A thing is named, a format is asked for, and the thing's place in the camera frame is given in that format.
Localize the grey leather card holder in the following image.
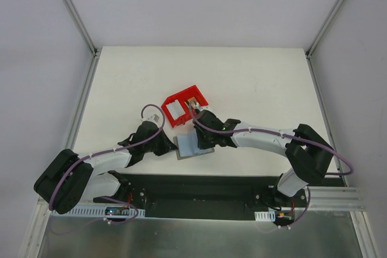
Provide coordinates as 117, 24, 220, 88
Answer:
174, 131, 215, 160

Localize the white card stack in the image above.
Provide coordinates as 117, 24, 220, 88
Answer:
166, 100, 185, 120

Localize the red plastic bin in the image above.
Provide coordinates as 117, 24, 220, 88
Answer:
161, 85, 209, 127

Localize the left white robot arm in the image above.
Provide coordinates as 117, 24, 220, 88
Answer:
33, 120, 178, 214

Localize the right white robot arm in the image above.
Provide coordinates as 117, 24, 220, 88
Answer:
193, 109, 333, 207

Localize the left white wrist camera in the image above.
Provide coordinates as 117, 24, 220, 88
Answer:
144, 114, 160, 124

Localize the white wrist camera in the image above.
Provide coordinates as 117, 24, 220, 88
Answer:
193, 104, 213, 114
144, 114, 160, 124

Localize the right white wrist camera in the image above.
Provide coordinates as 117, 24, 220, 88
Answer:
193, 104, 213, 114

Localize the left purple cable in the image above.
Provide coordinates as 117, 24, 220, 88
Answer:
48, 104, 166, 225

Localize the purple cable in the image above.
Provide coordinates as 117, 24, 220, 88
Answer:
48, 104, 166, 225
189, 100, 354, 230

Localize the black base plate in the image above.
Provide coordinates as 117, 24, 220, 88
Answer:
93, 173, 315, 219

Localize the right white cable duct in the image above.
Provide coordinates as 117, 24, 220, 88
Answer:
255, 210, 276, 222

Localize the white cable duct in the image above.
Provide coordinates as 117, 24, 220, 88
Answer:
255, 210, 276, 222
63, 205, 145, 219

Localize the left white cable duct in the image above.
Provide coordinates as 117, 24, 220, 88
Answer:
63, 205, 145, 219

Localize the aluminium front rail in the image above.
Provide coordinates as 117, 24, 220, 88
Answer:
309, 187, 365, 212

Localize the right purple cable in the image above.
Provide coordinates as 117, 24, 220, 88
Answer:
189, 100, 354, 230

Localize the left aluminium frame post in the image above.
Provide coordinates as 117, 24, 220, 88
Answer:
45, 0, 102, 58

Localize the aluminium frame post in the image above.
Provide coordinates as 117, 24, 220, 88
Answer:
305, 0, 347, 59
45, 0, 102, 58

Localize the right aluminium frame post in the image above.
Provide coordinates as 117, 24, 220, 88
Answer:
305, 0, 347, 59

